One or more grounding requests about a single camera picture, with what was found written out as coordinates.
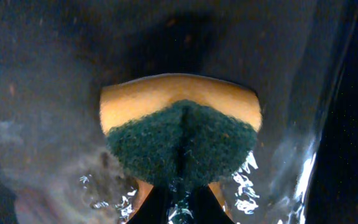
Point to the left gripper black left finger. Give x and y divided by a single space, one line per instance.
151 206

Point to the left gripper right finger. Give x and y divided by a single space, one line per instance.
206 208

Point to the green and yellow sponge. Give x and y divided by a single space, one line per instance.
180 131

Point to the black rectangular tray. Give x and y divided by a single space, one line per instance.
57 56

